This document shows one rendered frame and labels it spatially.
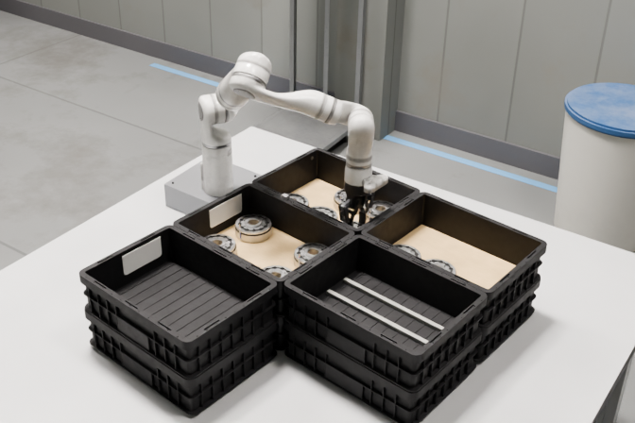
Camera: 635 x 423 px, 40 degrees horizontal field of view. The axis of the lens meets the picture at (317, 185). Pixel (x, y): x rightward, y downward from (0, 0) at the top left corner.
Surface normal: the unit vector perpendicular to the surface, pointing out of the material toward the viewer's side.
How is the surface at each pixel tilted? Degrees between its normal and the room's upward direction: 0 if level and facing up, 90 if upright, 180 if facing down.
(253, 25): 90
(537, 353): 0
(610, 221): 94
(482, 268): 0
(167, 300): 0
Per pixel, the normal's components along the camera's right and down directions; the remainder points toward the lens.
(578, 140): -0.89, 0.27
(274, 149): 0.02, -0.87
